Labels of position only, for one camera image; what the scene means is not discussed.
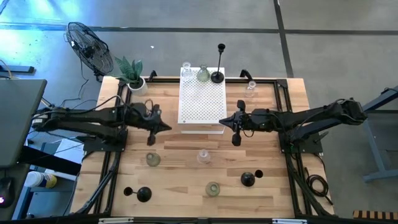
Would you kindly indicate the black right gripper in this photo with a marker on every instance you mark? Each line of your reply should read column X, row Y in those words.
column 248, row 123

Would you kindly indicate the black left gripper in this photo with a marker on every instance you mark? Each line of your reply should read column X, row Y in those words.
column 149, row 123

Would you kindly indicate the green ribbed glass candle holder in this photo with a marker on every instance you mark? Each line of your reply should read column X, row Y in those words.
column 212, row 189
column 153, row 159
column 203, row 75

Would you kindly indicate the clear ribbed glass candle holder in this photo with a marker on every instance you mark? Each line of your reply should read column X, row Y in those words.
column 186, row 72
column 203, row 157
column 249, row 91

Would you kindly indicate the tall black candlestick holder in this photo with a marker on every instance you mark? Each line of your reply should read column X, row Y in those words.
column 217, row 77

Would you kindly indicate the short black candlestick holder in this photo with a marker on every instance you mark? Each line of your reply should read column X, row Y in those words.
column 247, row 180
column 144, row 194

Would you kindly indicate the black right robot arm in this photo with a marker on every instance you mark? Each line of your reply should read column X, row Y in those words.
column 326, row 113

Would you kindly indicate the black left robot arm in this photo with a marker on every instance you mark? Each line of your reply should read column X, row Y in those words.
column 93, row 116

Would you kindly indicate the white perforated metal shelf riser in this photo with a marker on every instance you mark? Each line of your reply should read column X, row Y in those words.
column 202, row 105

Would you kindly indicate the snake plant in white pot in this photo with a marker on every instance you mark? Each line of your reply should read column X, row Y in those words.
column 136, row 87

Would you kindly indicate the black table clamp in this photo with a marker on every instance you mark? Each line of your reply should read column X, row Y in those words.
column 245, row 74
column 152, row 75

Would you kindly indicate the white paper sheet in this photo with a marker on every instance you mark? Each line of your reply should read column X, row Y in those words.
column 70, row 151

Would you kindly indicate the black floor fan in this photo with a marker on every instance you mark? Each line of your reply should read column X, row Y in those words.
column 90, row 49

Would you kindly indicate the black desk base beam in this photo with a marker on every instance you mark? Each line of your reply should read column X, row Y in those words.
column 62, row 166

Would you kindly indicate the white and yellow canister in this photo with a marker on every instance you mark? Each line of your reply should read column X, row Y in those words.
column 40, row 180

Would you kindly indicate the grey office desk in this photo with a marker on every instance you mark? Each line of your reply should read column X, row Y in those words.
column 18, row 118

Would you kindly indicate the black flat floor bar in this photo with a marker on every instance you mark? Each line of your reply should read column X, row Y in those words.
column 18, row 69

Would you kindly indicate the yellow black striped block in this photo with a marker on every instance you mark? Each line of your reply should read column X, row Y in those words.
column 373, row 214

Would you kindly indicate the black computer mouse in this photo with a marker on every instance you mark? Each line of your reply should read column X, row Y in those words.
column 4, row 193

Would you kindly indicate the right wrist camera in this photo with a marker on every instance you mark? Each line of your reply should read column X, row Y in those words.
column 261, row 114

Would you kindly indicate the black aluminium table frame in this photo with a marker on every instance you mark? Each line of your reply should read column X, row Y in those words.
column 267, row 81

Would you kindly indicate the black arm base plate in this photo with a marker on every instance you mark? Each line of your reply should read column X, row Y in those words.
column 311, row 146
column 102, row 146

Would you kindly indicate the white plastic frame bracket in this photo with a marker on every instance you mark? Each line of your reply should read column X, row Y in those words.
column 289, row 221
column 115, row 220

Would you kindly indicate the blue-grey metal table frame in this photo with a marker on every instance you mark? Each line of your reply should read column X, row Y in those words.
column 371, row 143

